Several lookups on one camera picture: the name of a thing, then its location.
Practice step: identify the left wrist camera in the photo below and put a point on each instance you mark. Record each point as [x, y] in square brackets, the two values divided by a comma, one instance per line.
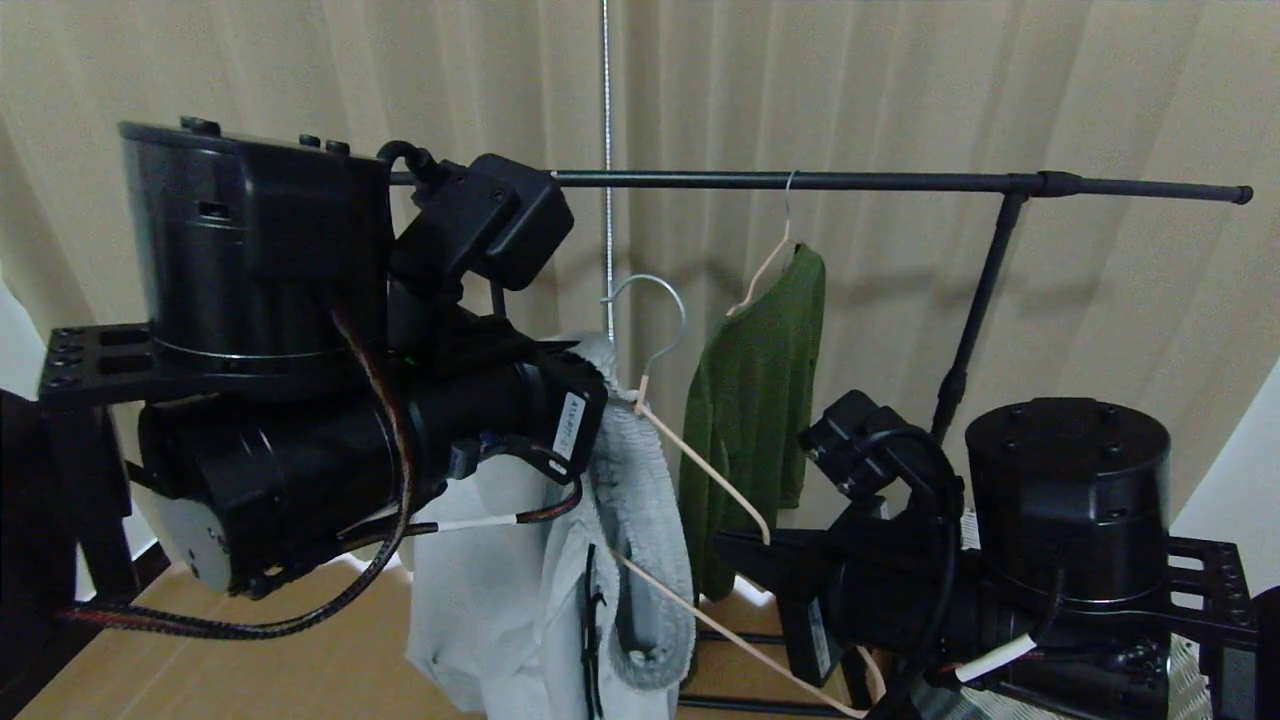
[500, 220]

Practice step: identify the green sleeveless shirt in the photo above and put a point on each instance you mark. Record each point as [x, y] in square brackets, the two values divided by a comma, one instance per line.
[760, 400]

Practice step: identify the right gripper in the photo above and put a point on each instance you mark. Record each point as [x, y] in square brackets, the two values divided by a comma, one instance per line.
[880, 580]

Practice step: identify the black clothes rack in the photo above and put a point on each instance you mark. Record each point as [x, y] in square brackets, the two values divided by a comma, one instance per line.
[900, 182]

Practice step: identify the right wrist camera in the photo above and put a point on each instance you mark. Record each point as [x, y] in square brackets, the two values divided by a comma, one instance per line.
[850, 440]

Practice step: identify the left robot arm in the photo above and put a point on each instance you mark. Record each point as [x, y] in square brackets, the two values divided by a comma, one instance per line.
[250, 260]

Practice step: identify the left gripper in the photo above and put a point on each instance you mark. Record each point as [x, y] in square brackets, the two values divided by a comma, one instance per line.
[480, 400]

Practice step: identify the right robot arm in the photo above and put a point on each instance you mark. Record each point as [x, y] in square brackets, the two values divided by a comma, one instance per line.
[1060, 480]

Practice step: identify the beige curtain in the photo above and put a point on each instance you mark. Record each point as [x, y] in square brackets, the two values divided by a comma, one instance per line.
[900, 90]

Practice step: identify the pale grey shorts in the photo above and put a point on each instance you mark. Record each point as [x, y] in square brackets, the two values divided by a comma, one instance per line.
[480, 600]

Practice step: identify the pink clothes hanger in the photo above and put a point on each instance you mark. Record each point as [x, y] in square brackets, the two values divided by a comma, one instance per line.
[700, 465]
[765, 265]

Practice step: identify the white laundry basket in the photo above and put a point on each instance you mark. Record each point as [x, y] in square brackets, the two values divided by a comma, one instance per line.
[1190, 680]

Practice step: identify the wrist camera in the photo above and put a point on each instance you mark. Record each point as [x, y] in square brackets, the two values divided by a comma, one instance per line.
[500, 220]
[850, 440]

